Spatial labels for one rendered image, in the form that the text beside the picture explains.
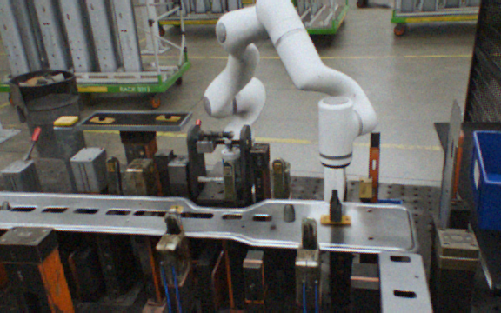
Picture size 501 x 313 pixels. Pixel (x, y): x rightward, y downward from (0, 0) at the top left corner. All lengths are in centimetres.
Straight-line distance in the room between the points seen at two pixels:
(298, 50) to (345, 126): 23
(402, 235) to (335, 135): 32
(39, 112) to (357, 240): 333
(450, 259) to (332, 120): 41
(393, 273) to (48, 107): 341
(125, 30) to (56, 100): 175
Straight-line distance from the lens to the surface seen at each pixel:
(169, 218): 128
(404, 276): 121
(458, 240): 124
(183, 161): 159
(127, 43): 574
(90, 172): 165
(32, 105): 424
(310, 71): 125
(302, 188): 214
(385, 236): 133
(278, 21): 131
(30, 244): 144
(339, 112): 118
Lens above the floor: 175
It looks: 25 degrees down
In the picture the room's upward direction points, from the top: 5 degrees counter-clockwise
